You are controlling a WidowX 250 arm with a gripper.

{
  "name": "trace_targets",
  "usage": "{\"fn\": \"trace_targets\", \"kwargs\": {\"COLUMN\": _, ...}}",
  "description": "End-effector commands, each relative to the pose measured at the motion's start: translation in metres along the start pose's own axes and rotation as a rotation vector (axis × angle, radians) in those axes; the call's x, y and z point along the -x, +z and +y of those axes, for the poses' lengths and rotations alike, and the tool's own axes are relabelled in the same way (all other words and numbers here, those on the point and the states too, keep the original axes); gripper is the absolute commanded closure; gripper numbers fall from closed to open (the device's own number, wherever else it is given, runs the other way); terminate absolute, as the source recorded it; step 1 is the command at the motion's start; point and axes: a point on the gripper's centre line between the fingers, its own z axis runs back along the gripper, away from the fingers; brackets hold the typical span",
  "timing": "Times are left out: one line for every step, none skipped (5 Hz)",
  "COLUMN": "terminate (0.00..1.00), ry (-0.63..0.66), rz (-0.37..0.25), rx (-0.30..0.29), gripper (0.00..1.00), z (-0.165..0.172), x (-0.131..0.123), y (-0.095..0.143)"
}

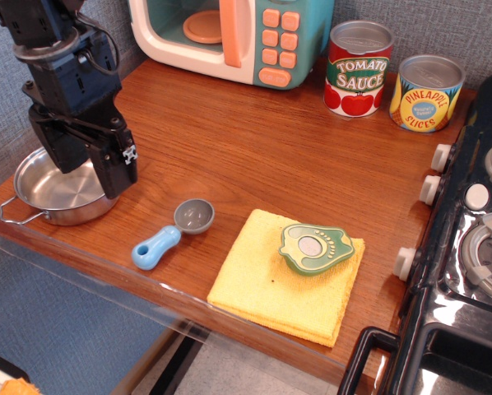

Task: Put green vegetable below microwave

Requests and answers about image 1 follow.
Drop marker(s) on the orange microwave turntable plate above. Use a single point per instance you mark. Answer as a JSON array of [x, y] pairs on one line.
[[203, 27]]

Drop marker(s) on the small steel pot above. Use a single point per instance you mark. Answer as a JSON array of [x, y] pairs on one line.
[[60, 199]]

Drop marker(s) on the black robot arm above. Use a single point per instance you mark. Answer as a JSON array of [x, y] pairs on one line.
[[46, 31]]

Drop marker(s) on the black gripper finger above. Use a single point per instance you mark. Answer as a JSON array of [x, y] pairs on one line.
[[116, 169], [66, 152]]

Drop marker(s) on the yellow folded cloth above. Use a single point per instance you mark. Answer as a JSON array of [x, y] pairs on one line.
[[256, 283]]

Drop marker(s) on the green toy pepper slice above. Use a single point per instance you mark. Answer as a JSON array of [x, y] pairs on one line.
[[310, 250]]

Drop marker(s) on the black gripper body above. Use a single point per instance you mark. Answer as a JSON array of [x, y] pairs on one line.
[[77, 98]]

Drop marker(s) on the teal toy microwave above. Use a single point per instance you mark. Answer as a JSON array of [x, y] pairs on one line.
[[272, 44]]

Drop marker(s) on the tomato sauce can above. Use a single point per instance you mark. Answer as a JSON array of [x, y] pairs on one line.
[[357, 65]]

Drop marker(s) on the pineapple slices can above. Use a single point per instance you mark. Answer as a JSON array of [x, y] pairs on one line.
[[426, 92]]

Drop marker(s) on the blue grey toy scoop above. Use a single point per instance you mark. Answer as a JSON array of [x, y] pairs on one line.
[[191, 217]]

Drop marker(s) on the black toy stove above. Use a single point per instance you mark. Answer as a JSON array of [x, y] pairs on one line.
[[444, 342]]

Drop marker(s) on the white stove knob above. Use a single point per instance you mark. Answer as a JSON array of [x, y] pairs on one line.
[[403, 263], [429, 189], [440, 157]]

